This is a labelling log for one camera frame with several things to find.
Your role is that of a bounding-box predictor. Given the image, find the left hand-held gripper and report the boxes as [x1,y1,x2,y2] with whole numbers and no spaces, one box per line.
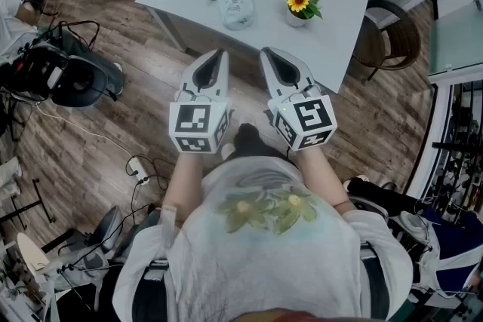
[168,48,234,155]

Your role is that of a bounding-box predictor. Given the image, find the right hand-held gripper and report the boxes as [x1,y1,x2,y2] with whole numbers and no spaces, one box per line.
[259,46,338,152]

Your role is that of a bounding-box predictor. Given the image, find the light green pouch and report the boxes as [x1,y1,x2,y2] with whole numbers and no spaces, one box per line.
[208,0,255,31]

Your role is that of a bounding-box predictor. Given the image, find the person's right forearm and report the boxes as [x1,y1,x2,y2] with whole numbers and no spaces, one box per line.
[295,146,358,216]

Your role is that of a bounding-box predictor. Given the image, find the person's left forearm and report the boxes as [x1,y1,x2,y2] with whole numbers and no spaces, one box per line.
[162,151,207,225]

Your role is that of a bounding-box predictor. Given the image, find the sunflower in white pot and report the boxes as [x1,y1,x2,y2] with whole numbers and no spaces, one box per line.
[282,0,324,29]

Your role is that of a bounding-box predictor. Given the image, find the person's black trousers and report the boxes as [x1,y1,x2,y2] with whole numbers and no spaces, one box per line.
[232,123,294,165]

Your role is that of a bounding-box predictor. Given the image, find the white power strip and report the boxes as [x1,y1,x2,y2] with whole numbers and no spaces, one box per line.
[126,157,151,186]

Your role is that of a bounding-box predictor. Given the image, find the dark wicker chair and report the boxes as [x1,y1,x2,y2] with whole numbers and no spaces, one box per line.
[352,0,422,82]

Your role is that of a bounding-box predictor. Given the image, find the black office chair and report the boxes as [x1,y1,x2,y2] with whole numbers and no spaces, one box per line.
[48,55,110,109]

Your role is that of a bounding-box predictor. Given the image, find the black metal railing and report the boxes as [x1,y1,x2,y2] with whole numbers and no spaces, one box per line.
[432,81,483,216]

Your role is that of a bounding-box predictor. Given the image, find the dark stool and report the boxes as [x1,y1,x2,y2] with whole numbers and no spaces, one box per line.
[41,205,124,261]

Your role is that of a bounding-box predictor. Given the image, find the person's white floral shirt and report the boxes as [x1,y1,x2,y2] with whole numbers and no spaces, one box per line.
[112,156,414,322]

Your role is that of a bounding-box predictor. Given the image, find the black metal stand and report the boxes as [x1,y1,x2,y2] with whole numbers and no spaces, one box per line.
[0,179,56,231]

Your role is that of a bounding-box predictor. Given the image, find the white cloth bundle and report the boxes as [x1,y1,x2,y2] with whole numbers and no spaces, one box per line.
[0,156,23,197]

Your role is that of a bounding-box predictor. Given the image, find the round white table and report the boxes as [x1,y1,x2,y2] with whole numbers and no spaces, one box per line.
[17,232,52,274]

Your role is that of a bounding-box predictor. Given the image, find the white floor cable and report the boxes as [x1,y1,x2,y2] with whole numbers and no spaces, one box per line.
[35,105,133,161]

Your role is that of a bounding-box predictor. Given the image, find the white shoulder strap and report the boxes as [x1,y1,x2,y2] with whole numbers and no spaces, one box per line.
[161,205,178,250]

